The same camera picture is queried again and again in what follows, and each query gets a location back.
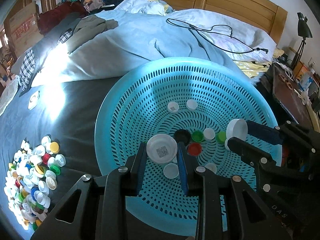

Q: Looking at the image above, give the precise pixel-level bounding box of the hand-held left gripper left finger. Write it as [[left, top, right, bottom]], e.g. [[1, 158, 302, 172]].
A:
[[30, 142, 148, 240]]

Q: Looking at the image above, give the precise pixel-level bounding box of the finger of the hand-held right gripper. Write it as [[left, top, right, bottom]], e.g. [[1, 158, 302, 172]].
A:
[[227, 136, 282, 192], [246, 120, 317, 154]]

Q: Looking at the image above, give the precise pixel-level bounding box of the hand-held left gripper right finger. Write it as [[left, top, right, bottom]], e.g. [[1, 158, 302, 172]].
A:
[[177, 142, 292, 240]]

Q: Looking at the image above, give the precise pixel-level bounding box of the large plain white bottle cap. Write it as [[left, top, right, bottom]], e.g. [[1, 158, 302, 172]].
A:
[[224, 119, 248, 150]]

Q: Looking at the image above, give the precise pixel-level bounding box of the red bottle cap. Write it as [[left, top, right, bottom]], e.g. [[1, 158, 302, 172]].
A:
[[187, 143, 202, 156]]

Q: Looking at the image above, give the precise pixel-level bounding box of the large white coded bottle cap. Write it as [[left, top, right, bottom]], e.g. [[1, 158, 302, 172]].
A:
[[146, 134, 178, 164]]

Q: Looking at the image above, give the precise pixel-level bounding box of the black bottle cap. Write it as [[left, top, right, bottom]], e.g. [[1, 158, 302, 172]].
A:
[[173, 129, 191, 144]]

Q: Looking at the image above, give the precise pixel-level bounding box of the small white coded bottle cap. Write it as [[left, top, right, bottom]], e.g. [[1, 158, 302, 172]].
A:
[[167, 101, 180, 113]]

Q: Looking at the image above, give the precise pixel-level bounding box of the teal perforated plastic basket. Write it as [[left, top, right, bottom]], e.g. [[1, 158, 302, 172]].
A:
[[94, 57, 283, 237]]

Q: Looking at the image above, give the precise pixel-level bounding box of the pile of mixed bottle caps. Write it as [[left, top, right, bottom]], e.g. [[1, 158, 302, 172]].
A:
[[4, 135, 67, 232]]

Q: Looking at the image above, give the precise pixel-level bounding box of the brown nightstand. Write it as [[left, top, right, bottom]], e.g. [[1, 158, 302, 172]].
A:
[[260, 62, 320, 135]]

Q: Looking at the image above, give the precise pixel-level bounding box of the yellow bed sheet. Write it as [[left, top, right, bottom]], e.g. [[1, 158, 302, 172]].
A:
[[232, 49, 285, 78]]

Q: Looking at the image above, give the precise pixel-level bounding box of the light blue tissue pack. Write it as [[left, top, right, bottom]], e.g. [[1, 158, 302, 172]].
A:
[[299, 72, 315, 92]]

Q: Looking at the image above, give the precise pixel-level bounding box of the orange box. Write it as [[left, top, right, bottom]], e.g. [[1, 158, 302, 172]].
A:
[[294, 62, 309, 79]]

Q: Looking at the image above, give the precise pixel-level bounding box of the blue bed sheet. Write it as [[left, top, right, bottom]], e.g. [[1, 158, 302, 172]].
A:
[[0, 80, 130, 240]]

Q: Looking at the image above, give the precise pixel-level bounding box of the black desk lamp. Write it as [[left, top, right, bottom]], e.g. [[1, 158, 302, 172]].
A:
[[291, 12, 313, 68]]

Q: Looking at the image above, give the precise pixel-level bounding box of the light blue quilt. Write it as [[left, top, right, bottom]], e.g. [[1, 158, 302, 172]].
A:
[[31, 0, 277, 85]]

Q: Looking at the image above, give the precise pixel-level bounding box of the white rectangular device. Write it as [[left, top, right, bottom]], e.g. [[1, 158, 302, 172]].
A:
[[28, 91, 41, 110]]

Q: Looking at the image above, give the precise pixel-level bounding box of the wooden headboard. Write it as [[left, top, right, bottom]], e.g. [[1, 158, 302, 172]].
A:
[[150, 0, 288, 40]]

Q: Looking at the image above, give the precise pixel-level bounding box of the grey jacket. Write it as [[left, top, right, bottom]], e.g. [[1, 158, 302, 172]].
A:
[[66, 15, 118, 54]]

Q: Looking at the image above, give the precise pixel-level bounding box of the white textured pillow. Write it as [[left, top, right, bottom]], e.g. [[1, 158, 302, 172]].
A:
[[0, 79, 19, 117]]

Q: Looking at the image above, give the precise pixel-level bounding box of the plaid shirt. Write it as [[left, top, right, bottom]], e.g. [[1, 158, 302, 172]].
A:
[[19, 29, 73, 90]]

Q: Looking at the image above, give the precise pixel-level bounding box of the dark grey blanket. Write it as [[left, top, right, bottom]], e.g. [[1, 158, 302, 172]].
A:
[[11, 17, 85, 75]]

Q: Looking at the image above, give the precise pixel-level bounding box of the dark red cloth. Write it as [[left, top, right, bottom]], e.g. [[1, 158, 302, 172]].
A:
[[37, 2, 87, 34]]

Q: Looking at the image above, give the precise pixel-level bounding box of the cardboard box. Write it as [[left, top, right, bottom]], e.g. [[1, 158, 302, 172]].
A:
[[4, 1, 40, 53]]

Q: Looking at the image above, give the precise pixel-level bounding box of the black cable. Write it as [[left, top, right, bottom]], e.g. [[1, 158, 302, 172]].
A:
[[166, 18, 269, 55]]

